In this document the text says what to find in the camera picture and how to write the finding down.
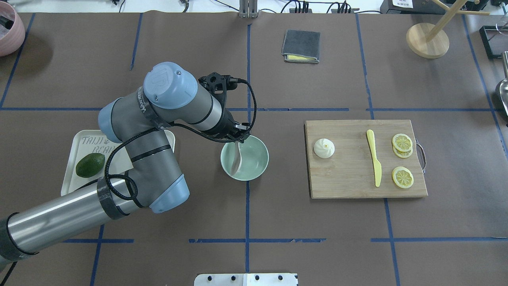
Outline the yellow plastic knife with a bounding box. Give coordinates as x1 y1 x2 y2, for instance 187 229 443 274
366 129 383 187

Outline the metal scoop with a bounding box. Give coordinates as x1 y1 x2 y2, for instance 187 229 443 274
496 51 508 116

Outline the grey folded cloth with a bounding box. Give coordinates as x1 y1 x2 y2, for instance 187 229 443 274
281 29 321 64

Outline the pink bowl with ice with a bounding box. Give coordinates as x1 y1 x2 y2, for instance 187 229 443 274
0 1 25 57

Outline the green avocado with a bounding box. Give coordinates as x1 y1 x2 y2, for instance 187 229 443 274
75 153 106 178

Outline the black wire glass rack tray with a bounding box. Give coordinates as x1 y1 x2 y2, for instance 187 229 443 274
479 22 508 59

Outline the lemon slice stacked pair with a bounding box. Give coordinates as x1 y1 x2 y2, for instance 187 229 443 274
392 133 413 158

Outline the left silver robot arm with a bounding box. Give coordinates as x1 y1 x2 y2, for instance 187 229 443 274
1 62 254 269

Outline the wooden mug tree stand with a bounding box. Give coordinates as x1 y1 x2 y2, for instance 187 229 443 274
405 0 490 59

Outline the single lemon slice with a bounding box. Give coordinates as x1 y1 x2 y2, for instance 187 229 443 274
392 166 414 189

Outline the white rectangular tray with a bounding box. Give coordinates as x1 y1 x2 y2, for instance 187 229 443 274
60 129 176 197

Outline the wooden cutting board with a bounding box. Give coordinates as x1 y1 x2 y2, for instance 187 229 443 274
304 120 428 199

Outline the light green bowl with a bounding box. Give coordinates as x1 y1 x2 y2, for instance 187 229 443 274
221 135 269 181

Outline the aluminium frame post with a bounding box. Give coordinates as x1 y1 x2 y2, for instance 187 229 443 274
239 0 259 19

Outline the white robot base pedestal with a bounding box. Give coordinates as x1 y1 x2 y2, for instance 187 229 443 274
194 273 299 286

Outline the white spoon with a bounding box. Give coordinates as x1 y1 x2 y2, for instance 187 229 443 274
230 141 242 176

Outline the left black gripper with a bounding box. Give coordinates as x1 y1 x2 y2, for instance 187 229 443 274
222 113 252 143

